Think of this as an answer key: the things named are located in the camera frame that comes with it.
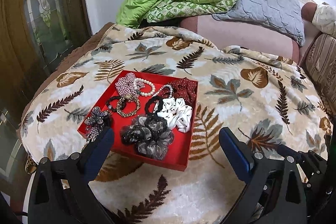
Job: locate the striped beige cushion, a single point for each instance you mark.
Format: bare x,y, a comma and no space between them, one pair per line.
320,67

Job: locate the dark red dotted scrunchie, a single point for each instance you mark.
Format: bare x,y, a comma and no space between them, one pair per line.
183,88

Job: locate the white black print scrunchie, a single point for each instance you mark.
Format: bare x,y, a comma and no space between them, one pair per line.
176,113

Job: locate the red white plaid scrunchie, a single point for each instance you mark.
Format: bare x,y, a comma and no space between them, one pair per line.
129,85

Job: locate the purple rhinestone flower clip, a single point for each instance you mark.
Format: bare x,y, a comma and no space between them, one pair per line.
96,122

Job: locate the stained glass wooden door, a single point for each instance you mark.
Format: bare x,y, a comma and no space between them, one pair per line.
36,35

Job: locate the black grey sheer scrunchie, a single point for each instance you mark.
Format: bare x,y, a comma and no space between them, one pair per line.
149,135

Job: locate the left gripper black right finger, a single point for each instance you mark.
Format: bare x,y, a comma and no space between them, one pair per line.
285,151

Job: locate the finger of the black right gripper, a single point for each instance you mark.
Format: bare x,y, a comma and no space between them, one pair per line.
273,191

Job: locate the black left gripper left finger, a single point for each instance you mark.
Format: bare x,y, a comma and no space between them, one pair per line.
60,192

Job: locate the beige leaf pattern blanket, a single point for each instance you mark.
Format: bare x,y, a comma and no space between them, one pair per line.
167,92

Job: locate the white floral cloth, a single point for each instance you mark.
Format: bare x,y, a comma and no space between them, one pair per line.
324,19

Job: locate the pink mattress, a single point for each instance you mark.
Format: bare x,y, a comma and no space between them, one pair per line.
251,36

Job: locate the grey quilted pillow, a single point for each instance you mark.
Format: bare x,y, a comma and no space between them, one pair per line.
283,16

